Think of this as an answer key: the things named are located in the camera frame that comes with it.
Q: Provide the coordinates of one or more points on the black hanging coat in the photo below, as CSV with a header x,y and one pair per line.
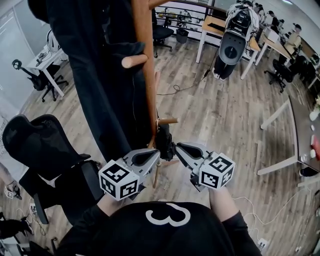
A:
x,y
100,75

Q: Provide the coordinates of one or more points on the dark table with white legs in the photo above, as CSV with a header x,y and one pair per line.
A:
x,y
302,130

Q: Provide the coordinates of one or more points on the person's black t-shirt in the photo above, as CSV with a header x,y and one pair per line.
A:
x,y
160,235

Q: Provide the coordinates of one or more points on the black and white backpack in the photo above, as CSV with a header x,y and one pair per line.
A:
x,y
241,17

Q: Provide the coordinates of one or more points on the black metal railing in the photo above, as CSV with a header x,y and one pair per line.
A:
x,y
190,7

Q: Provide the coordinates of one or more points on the person's right forearm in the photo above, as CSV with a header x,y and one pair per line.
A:
x,y
222,202

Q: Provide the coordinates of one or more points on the black mesh office chair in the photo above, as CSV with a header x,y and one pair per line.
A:
x,y
45,150

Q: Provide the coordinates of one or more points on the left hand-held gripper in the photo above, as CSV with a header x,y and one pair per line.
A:
x,y
117,178

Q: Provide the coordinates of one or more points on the dark waste bin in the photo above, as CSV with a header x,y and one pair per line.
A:
x,y
182,35

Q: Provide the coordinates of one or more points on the grey oval backpack device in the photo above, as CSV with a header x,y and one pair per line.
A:
x,y
232,50

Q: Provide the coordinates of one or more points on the wooden desk with white legs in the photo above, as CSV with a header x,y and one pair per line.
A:
x,y
280,46
212,32

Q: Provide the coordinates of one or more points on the white vase with flowers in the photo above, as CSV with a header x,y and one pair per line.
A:
x,y
315,115

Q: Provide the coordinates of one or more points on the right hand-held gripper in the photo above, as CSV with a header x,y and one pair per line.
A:
x,y
215,172

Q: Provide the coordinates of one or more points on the small black pouch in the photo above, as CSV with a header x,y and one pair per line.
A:
x,y
165,141

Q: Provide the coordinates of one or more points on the white box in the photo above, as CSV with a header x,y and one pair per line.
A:
x,y
272,33

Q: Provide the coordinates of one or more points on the red packet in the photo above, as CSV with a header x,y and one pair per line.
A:
x,y
316,147

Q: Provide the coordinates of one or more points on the brown wooden coat rack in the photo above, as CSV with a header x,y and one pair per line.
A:
x,y
143,37

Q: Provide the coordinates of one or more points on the black keyboard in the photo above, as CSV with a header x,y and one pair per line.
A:
x,y
216,25

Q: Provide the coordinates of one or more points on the white power strip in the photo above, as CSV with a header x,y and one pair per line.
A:
x,y
263,244
33,208

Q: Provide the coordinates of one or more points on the white and black robot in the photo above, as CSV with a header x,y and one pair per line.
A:
x,y
53,41

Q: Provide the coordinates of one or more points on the person's left forearm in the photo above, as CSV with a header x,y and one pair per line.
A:
x,y
111,203

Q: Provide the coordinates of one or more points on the clear glass cup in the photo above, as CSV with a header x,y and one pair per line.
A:
x,y
304,157

